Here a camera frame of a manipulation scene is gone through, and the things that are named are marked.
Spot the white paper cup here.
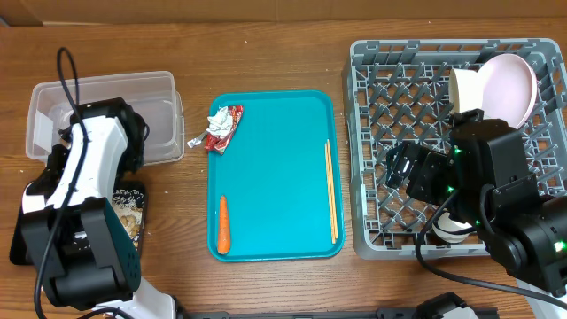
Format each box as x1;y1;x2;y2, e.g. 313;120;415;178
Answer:
432;212;475;244

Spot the wooden chopstick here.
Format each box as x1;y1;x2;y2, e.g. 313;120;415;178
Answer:
325;139;337;245
330;153;338;243

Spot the right wooden chopstick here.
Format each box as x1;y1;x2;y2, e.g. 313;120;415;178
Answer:
330;153;338;243

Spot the teal serving tray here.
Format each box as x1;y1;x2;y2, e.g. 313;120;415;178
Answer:
207;89;346;262

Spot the orange carrot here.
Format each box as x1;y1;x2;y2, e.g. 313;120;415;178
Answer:
217;195;231;254

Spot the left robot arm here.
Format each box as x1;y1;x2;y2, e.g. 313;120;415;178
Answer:
21;97;183;318

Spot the grey dishwasher rack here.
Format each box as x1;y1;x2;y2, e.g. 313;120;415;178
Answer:
343;38;566;260

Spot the black plastic tray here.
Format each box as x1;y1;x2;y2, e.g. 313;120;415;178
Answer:
9;181;148;266

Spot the small white bowl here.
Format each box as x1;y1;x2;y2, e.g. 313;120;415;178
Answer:
448;69;484;113

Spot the large white plate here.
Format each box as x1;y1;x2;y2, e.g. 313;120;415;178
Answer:
478;53;537;129

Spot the left wooden chopstick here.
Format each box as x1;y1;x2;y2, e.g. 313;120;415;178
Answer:
325;139;337;245

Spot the crumpled red foil wrapper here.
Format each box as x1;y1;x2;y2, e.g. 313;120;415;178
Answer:
187;105;244;155

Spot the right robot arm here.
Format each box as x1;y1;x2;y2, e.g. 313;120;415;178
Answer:
386;109;566;318

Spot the clear plastic storage bin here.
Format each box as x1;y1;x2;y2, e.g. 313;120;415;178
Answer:
26;71;184;166

